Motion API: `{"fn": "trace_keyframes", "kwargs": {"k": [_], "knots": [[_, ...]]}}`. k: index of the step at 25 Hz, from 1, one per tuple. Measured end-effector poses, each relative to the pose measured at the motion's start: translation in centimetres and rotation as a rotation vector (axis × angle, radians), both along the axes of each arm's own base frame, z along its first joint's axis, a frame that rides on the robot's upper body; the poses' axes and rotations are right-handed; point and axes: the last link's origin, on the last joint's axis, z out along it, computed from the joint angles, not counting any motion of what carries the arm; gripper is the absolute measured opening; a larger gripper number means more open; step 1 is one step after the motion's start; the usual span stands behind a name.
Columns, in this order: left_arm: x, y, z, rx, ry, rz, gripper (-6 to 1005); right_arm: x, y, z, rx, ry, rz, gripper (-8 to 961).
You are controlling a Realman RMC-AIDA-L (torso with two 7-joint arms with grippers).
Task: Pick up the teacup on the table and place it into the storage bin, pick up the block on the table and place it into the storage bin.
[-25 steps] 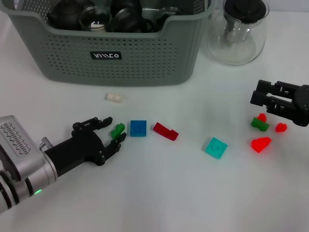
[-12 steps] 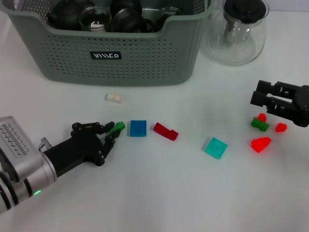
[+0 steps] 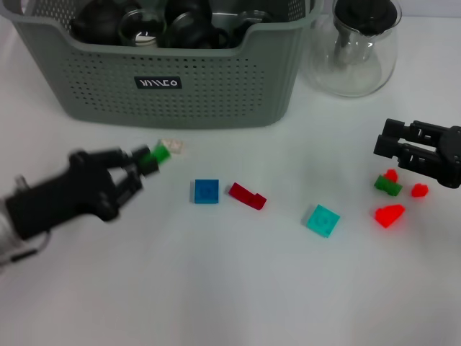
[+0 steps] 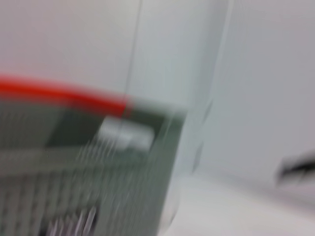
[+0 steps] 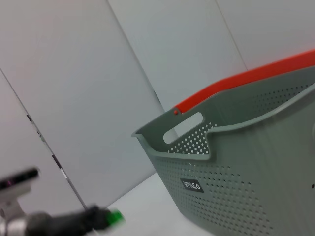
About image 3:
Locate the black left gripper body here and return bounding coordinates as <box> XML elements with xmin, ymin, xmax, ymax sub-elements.
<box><xmin>6</xmin><ymin>149</ymin><xmax>120</xmax><ymax>241</ymax></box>

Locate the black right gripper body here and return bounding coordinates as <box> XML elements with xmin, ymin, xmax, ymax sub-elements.
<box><xmin>434</xmin><ymin>124</ymin><xmax>461</xmax><ymax>189</ymax></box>

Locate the green translucent toy brick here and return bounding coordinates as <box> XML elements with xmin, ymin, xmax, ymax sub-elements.
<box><xmin>151</xmin><ymin>143</ymin><xmax>172</xmax><ymax>164</ymax></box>

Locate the grey-green perforated storage bin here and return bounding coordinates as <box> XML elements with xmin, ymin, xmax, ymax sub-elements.
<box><xmin>0</xmin><ymin>0</ymin><xmax>325</xmax><ymax>130</ymax></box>

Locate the small green toy brick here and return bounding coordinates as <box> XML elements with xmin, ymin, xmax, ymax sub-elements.
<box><xmin>373</xmin><ymin>174</ymin><xmax>403</xmax><ymax>198</ymax></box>

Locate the red sloped toy brick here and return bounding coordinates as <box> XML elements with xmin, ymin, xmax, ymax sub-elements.
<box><xmin>374</xmin><ymin>203</ymin><xmax>406</xmax><ymax>229</ymax></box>

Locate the blue square toy plate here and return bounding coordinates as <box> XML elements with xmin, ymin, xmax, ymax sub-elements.
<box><xmin>189</xmin><ymin>179</ymin><xmax>220</xmax><ymax>205</ymax></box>

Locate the clear glass carafe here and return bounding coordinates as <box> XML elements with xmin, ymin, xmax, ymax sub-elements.
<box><xmin>304</xmin><ymin>0</ymin><xmax>403</xmax><ymax>98</ymax></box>

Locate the teal square toy plate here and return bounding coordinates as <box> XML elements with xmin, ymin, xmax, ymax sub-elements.
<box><xmin>305</xmin><ymin>204</ymin><xmax>341</xmax><ymax>239</ymax></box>

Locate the dark red toy brick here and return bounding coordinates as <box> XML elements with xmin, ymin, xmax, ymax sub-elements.
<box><xmin>228</xmin><ymin>182</ymin><xmax>267</xmax><ymax>210</ymax></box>

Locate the black carafe lid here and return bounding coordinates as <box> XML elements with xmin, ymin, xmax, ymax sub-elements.
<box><xmin>333</xmin><ymin>0</ymin><xmax>403</xmax><ymax>36</ymax></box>

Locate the dark clay teapot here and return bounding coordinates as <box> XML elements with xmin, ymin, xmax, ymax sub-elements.
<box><xmin>68</xmin><ymin>0</ymin><xmax>125</xmax><ymax>46</ymax></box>

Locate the left arm cable connector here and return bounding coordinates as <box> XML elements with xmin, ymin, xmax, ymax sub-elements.
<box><xmin>0</xmin><ymin>232</ymin><xmax>51</xmax><ymax>267</ymax></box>

